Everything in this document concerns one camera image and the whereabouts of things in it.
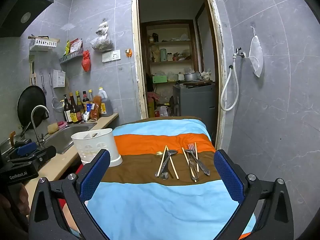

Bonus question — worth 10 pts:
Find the hanging wooden-handled knife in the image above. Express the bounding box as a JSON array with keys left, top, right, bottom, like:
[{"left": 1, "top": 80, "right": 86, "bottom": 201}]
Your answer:
[{"left": 29, "top": 55, "right": 37, "bottom": 86}]

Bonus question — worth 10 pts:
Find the yellow gas bottle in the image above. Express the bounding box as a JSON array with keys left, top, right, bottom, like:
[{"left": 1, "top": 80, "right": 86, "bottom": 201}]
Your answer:
[{"left": 147, "top": 97, "right": 156, "bottom": 119}]

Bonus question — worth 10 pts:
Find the hanging metal kitchen tool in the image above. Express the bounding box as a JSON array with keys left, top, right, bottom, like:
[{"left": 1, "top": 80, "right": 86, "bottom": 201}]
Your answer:
[{"left": 40, "top": 74, "right": 47, "bottom": 96}]

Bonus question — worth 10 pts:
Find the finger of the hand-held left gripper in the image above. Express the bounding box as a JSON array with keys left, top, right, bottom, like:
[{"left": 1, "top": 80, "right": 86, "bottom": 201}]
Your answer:
[
  {"left": 11, "top": 141, "right": 38, "bottom": 157},
  {"left": 32, "top": 145, "right": 57, "bottom": 166}
]

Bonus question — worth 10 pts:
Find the clear hanging plastic bag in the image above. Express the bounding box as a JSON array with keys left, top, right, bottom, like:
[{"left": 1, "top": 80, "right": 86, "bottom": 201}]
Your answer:
[{"left": 90, "top": 19, "right": 114, "bottom": 52}]

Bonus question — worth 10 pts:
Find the stainless steel sink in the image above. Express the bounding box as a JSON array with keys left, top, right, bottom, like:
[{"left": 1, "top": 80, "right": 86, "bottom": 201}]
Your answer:
[{"left": 37, "top": 122, "right": 98, "bottom": 155}]

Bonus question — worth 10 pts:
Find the white mesh bag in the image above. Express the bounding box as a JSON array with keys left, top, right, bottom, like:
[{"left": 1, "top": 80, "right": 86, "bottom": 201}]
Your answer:
[{"left": 249, "top": 25, "right": 264, "bottom": 78}]

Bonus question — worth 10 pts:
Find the red orange seasoning packet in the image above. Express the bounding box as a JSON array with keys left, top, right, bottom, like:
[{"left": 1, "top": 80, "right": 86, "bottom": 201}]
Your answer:
[{"left": 90, "top": 96, "right": 103, "bottom": 121}]

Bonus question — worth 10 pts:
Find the worn white door frame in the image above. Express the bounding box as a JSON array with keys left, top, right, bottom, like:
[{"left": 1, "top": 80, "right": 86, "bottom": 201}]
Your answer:
[{"left": 132, "top": 0, "right": 227, "bottom": 151}]

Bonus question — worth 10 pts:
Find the white hose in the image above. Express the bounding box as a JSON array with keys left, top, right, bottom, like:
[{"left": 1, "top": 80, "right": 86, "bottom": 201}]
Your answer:
[{"left": 220, "top": 54, "right": 240, "bottom": 112}]

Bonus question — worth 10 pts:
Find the grey wall shelf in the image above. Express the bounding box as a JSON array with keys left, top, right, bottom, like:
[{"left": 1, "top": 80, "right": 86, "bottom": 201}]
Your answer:
[{"left": 59, "top": 49, "right": 84, "bottom": 65}]

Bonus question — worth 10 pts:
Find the white wall basket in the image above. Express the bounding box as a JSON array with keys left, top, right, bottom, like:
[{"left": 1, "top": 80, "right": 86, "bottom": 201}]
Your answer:
[{"left": 29, "top": 38, "right": 57, "bottom": 51}]

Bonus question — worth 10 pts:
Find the red plastic bag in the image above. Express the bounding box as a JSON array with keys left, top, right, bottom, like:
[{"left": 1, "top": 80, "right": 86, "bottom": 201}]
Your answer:
[{"left": 82, "top": 50, "right": 91, "bottom": 72}]

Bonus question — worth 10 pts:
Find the person's left hand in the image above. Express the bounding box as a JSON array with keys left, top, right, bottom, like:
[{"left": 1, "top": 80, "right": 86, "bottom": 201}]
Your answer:
[{"left": 19, "top": 184, "right": 31, "bottom": 215}]

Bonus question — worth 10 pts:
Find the white wall box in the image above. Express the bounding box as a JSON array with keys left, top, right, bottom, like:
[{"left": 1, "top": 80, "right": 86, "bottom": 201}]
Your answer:
[{"left": 53, "top": 69, "right": 66, "bottom": 89}]

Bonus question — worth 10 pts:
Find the white wall switch panel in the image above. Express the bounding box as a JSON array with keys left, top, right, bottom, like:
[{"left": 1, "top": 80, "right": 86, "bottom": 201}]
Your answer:
[{"left": 102, "top": 50, "right": 121, "bottom": 63}]

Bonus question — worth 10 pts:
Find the wooden shelf unit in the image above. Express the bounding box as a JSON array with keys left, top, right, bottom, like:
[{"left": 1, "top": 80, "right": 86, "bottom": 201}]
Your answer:
[{"left": 140, "top": 19, "right": 201, "bottom": 120}]

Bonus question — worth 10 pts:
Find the wooden chopstick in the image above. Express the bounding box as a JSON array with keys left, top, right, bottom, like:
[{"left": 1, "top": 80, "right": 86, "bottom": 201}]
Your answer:
[
  {"left": 182, "top": 147, "right": 197, "bottom": 183},
  {"left": 194, "top": 142, "right": 200, "bottom": 173},
  {"left": 156, "top": 145, "right": 168, "bottom": 177},
  {"left": 166, "top": 148, "right": 180, "bottom": 180}
]

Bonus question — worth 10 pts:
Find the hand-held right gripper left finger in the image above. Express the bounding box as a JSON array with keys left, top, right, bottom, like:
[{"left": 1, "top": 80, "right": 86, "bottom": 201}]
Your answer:
[{"left": 29, "top": 149, "right": 111, "bottom": 240}]

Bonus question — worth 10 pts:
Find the black wok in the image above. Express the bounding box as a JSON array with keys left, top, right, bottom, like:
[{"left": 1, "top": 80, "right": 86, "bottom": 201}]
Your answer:
[{"left": 17, "top": 85, "right": 48, "bottom": 131}]

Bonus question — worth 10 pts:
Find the metal wall tap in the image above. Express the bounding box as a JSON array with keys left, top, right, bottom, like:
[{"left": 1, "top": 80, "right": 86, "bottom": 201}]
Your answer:
[{"left": 234, "top": 47, "right": 247, "bottom": 59}]

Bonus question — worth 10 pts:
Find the person's left forearm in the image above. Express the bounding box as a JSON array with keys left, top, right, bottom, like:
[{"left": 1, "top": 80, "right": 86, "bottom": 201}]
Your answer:
[{"left": 0, "top": 192, "right": 25, "bottom": 233}]

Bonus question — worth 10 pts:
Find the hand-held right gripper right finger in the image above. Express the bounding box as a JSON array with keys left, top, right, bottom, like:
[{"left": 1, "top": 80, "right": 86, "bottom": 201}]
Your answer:
[{"left": 214, "top": 149, "right": 294, "bottom": 240}]

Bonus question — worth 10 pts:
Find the striped blue orange brown blanket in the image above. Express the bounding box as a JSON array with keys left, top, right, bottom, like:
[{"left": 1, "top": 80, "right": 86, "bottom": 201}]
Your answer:
[{"left": 62, "top": 116, "right": 257, "bottom": 240}]

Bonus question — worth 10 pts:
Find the white plastic utensil holder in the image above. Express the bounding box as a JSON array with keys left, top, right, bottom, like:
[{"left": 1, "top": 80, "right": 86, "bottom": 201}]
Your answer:
[{"left": 71, "top": 128, "right": 123, "bottom": 167}]

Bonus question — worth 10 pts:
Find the grey cabinet with pot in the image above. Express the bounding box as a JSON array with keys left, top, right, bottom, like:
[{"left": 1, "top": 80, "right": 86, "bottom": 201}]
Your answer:
[{"left": 173, "top": 82, "right": 216, "bottom": 138}]

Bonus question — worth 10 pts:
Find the black range hood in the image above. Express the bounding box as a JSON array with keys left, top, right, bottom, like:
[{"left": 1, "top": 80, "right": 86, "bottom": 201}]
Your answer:
[{"left": 0, "top": 0, "right": 55, "bottom": 38}]

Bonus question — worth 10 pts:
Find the dark pump sauce bottle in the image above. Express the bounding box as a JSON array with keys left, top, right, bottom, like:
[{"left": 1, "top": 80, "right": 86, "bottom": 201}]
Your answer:
[{"left": 62, "top": 94, "right": 73, "bottom": 124}]

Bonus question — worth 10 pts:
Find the stainless steel fork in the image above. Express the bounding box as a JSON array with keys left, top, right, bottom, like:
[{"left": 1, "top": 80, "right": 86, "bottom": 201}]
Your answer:
[
  {"left": 185, "top": 149, "right": 200, "bottom": 182},
  {"left": 188, "top": 143, "right": 211, "bottom": 176}
]

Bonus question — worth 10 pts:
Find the metal pot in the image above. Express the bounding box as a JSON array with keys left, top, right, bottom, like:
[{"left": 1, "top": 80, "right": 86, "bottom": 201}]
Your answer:
[{"left": 184, "top": 72, "right": 201, "bottom": 82}]

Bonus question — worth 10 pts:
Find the red snack packet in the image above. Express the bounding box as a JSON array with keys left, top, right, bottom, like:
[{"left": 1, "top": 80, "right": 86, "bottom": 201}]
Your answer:
[{"left": 70, "top": 38, "right": 83, "bottom": 52}]

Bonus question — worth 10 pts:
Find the curved steel sink faucet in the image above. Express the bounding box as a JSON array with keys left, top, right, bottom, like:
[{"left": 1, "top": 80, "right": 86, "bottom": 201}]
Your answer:
[{"left": 30, "top": 105, "right": 50, "bottom": 149}]

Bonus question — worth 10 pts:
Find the wire mesh strainer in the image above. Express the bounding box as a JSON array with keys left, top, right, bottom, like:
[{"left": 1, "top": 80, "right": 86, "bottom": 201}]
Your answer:
[{"left": 49, "top": 73, "right": 63, "bottom": 113}]

